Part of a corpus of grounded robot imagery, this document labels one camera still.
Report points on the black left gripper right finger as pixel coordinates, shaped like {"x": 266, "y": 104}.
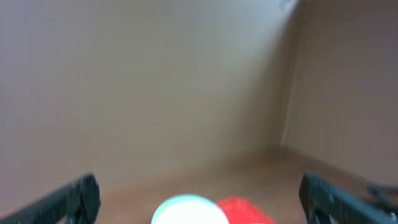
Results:
{"x": 325, "y": 203}

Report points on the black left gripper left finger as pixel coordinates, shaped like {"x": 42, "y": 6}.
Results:
{"x": 77, "y": 202}

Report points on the white round plate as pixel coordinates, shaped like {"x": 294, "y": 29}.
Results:
{"x": 189, "y": 209}

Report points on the red plastic tray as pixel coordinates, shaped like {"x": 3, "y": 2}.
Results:
{"x": 238, "y": 210}

